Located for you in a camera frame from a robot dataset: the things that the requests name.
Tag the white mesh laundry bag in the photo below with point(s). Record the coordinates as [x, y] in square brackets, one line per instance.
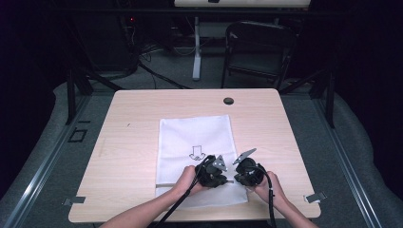
[193, 136]

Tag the white desk leg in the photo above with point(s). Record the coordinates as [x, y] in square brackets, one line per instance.
[196, 57]

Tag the white desk top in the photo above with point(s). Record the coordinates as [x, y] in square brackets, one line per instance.
[244, 3]

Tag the black horizontal frame bar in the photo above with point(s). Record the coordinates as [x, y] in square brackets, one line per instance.
[158, 11]

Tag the metal floor rail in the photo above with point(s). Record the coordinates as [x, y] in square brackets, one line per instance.
[345, 161]
[47, 164]

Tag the black metal frame stand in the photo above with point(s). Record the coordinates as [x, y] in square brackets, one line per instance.
[71, 95]
[329, 101]

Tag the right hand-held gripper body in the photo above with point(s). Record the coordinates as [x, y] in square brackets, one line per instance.
[250, 171]

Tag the person's left hand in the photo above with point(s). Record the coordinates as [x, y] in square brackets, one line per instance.
[187, 180]

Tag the person's right hand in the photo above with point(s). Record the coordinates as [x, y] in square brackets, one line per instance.
[269, 190]

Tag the grey table bracket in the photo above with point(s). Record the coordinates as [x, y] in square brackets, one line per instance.
[76, 200]
[315, 197]

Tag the dark computer tower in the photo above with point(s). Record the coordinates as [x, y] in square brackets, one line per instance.
[104, 44]

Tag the black folding chair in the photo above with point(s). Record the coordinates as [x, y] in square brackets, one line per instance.
[258, 50]

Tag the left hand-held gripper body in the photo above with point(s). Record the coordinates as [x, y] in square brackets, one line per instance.
[209, 171]

